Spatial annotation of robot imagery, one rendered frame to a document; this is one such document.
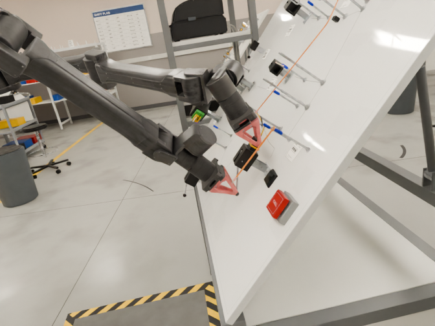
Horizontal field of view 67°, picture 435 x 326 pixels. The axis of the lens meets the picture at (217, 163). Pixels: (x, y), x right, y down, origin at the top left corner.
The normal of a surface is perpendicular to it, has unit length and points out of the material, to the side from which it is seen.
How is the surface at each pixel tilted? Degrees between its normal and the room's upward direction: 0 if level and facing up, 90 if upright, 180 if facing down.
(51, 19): 90
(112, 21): 90
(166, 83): 103
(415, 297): 0
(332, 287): 0
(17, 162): 94
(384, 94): 50
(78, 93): 117
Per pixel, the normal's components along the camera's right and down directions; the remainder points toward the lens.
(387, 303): -0.15, -0.92
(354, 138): -0.85, -0.44
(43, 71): 0.20, 0.79
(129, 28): 0.01, 0.36
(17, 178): 0.75, 0.19
